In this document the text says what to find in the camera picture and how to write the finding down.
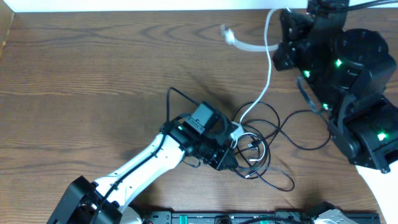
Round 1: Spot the white usb cable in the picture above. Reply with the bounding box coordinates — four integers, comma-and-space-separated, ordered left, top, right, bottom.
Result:
220, 6, 292, 162

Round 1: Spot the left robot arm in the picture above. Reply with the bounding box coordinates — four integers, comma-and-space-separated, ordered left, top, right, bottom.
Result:
48, 102, 243, 223

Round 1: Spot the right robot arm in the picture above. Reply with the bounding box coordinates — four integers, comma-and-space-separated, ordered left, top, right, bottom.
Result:
272, 0, 397, 223

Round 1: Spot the black aluminium mounting rail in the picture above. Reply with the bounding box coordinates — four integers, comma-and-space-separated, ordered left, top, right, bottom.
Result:
142, 202, 381, 224

